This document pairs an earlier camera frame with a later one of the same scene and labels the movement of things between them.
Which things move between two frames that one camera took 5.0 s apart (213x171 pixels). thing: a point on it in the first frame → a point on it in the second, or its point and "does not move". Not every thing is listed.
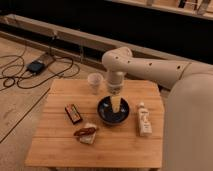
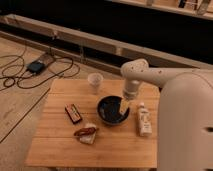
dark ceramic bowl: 108,115 does not move
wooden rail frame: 78,47 does not move
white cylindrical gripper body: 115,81 → 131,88
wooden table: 71,135 does not move
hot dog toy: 87,134 does not move
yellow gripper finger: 116,102 → 124,104
